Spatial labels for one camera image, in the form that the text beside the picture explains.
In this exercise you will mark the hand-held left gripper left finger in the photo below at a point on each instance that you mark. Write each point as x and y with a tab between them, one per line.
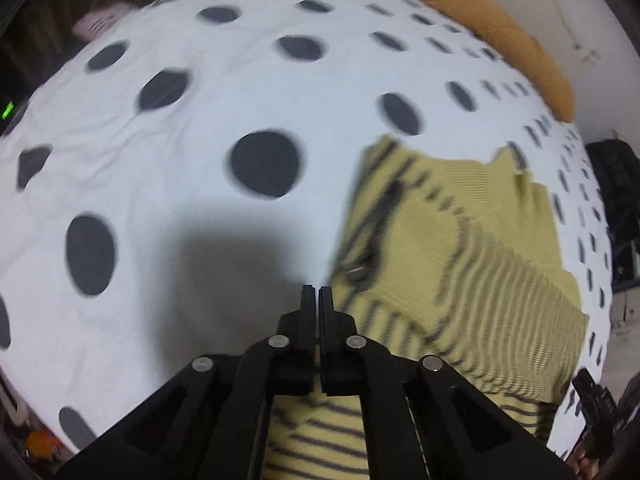
307	312

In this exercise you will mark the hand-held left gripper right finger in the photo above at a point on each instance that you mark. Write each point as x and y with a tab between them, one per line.
326	312

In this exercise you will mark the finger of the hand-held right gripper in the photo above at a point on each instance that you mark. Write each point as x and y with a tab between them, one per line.
597	402

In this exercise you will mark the yellow striped knit sweater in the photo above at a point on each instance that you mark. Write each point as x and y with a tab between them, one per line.
450	240

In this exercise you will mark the person's right hand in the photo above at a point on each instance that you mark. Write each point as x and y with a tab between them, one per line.
582	465

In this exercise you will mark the white polka dot bed cover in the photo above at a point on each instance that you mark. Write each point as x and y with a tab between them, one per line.
200	160

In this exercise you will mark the black bag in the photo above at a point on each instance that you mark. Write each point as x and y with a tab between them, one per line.
615	190

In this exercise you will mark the orange object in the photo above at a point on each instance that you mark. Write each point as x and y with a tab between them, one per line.
45	444

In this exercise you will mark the orange bolster pillow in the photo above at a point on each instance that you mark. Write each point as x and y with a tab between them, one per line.
500	25

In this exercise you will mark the pink cat plush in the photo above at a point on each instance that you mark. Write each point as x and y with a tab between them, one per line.
100	20

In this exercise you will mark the dark device with green light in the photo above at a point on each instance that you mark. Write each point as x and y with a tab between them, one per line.
7	110

